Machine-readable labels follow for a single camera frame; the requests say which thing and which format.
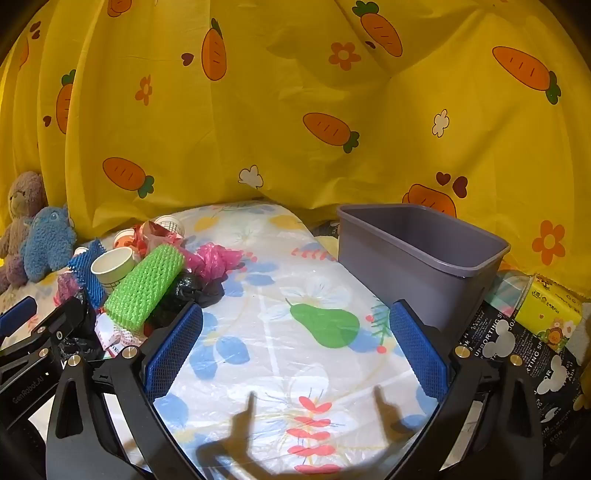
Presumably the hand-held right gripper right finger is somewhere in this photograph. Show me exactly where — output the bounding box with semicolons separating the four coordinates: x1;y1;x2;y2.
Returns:
385;299;543;480

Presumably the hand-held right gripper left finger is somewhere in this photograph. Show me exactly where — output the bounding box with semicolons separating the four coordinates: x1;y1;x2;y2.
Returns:
46;300;206;480

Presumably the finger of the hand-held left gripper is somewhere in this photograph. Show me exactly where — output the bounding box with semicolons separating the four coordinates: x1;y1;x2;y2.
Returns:
0;296;38;342
28;295;100;365

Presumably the blue foam net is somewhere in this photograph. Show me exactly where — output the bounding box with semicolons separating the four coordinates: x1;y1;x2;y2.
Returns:
67;239;108;310

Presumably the red and white wrapper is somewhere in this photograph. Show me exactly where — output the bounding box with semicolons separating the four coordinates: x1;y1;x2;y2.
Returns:
95;314;144;358

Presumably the black plastic bag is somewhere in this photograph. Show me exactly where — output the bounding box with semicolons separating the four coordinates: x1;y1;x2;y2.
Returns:
148;272;225;330

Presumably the white paper cup green pattern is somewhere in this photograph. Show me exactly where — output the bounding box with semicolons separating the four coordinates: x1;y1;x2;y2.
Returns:
90;247;138;294

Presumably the green foam net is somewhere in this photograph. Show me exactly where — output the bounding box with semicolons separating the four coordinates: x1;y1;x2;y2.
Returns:
102;244;185;332

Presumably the grey plastic bin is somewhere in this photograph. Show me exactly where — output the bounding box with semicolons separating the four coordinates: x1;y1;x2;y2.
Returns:
336;203;511;334

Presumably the pink plastic bag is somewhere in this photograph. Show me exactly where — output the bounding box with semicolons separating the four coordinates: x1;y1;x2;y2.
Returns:
184;242;245;282

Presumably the red plastic wrapper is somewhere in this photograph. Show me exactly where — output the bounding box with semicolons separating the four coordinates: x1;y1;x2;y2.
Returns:
131;220;185;257

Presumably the white paper cup grid pattern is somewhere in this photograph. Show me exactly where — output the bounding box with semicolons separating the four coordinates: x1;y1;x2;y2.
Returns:
154;215;185;237

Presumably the blue plush toy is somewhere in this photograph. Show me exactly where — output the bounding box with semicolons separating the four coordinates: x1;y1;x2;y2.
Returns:
21;205;78;283

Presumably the black printed cloth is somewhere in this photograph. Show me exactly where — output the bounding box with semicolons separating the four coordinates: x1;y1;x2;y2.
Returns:
455;300;591;480

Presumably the plaid cloth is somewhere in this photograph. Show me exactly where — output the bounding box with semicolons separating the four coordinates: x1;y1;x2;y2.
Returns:
482;270;536;319

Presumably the floral bed mattress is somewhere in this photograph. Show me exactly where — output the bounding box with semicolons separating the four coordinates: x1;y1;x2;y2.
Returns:
0;200;444;480

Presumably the brown teddy bear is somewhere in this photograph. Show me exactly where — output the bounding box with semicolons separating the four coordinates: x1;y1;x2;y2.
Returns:
0;171;49;294

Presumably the yellow tissue pack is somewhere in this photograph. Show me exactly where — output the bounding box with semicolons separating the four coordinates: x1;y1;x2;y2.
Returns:
514;274;585;347

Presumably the yellow carrot print curtain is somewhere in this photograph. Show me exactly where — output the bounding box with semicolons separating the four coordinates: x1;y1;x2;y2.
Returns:
0;0;591;296

